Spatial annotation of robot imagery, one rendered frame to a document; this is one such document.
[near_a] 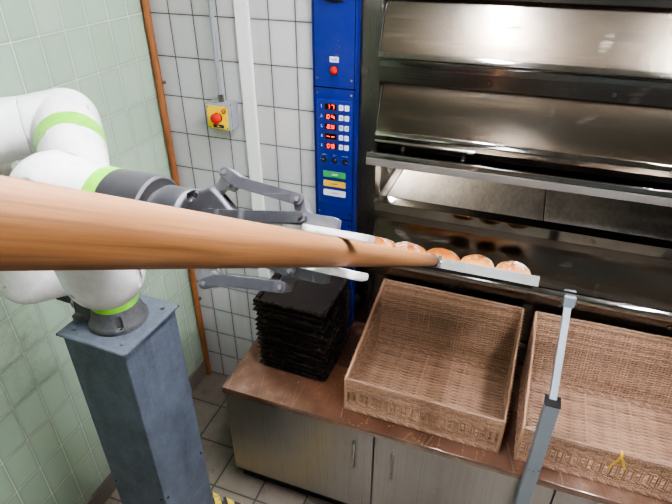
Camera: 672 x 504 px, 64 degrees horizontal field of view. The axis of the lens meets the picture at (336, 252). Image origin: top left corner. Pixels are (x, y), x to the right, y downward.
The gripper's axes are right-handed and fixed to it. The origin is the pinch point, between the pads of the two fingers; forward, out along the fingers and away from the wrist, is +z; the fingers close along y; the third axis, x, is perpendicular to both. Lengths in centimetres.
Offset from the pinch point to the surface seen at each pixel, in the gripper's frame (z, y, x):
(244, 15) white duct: -81, -70, -113
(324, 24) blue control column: -51, -68, -112
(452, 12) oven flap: -11, -75, -114
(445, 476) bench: 13, 73, -140
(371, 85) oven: -35, -54, -125
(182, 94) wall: -112, -45, -131
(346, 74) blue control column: -43, -56, -120
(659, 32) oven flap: 46, -73, -113
